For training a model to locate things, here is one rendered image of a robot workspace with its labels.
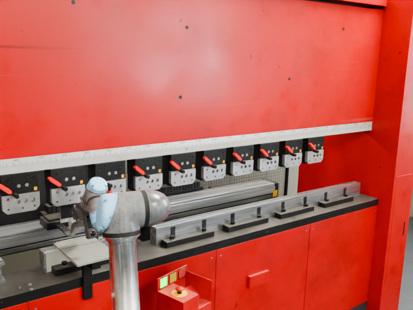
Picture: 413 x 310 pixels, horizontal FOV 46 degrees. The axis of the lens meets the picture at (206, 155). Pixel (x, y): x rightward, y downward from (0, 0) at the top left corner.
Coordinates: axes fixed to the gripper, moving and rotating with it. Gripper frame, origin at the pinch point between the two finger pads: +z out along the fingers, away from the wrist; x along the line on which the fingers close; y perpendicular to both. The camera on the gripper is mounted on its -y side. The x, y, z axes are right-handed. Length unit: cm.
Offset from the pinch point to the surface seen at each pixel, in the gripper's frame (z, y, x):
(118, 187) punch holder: -9.6, 15.0, -21.9
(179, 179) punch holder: -9, 14, -55
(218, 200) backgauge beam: 29, 19, -103
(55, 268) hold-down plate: 12.9, -6.7, 10.0
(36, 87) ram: -45, 45, 14
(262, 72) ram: -49, 49, -109
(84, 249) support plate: 0.1, -7.2, 0.0
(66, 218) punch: 2.4, 10.6, 2.0
